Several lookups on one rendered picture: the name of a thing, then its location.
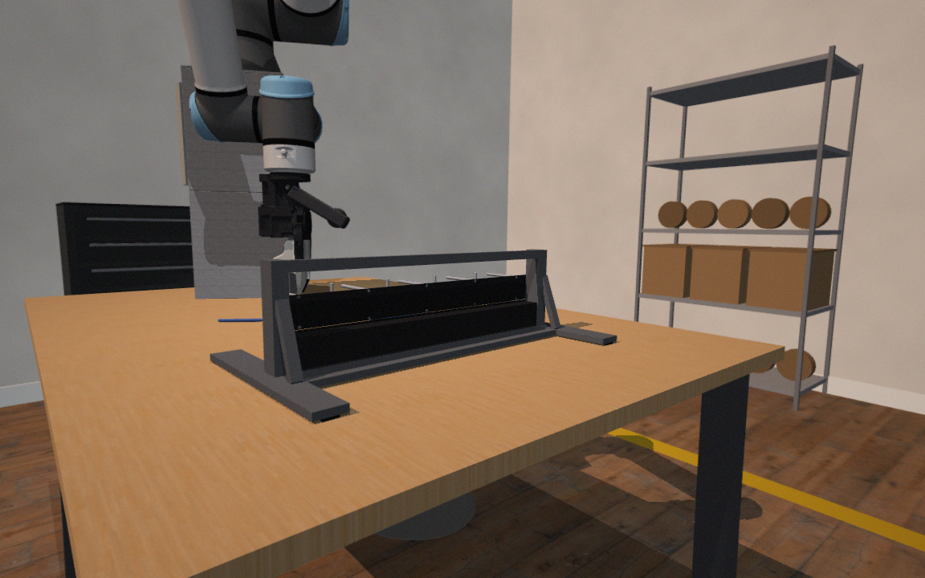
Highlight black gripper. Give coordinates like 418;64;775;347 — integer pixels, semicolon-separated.
258;172;312;295

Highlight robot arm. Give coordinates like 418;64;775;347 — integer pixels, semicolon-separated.
177;0;349;173

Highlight grey metal rack with black port panel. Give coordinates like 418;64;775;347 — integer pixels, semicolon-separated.
210;249;617;422

